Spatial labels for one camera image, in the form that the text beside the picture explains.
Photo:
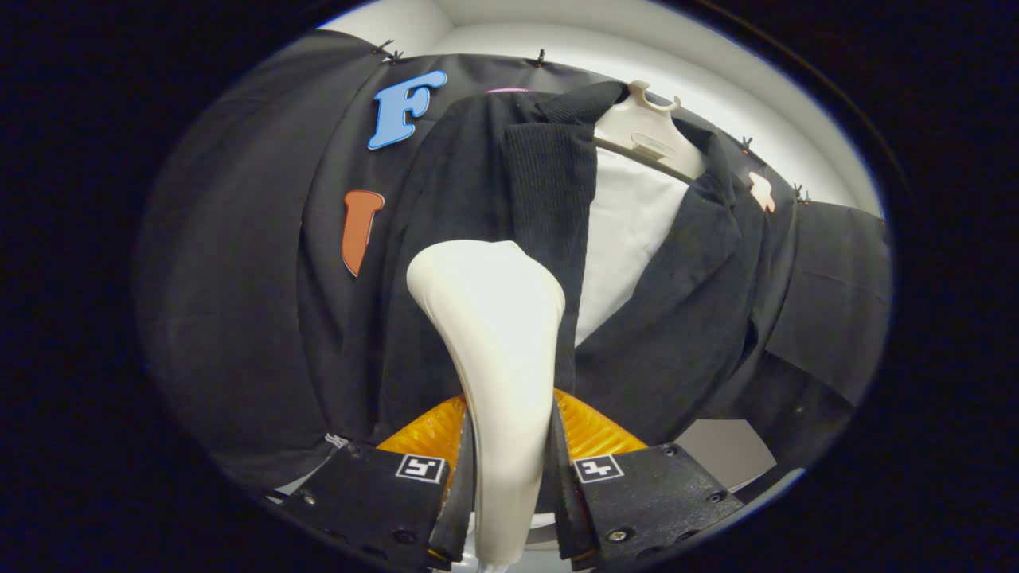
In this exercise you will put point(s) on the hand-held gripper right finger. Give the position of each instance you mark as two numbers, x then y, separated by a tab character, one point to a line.
564	509

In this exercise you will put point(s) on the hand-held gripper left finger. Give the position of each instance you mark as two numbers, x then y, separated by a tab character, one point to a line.
460	509

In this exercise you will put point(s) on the white garment steamer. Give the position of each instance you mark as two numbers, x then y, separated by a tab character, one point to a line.
501	334

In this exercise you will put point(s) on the black jacket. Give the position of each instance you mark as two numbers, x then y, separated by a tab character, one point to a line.
478	175

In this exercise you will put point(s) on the grey cabinet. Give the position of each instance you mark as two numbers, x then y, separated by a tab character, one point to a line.
732	454

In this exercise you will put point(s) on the black backdrop cloth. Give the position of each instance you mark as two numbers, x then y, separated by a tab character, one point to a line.
223	278

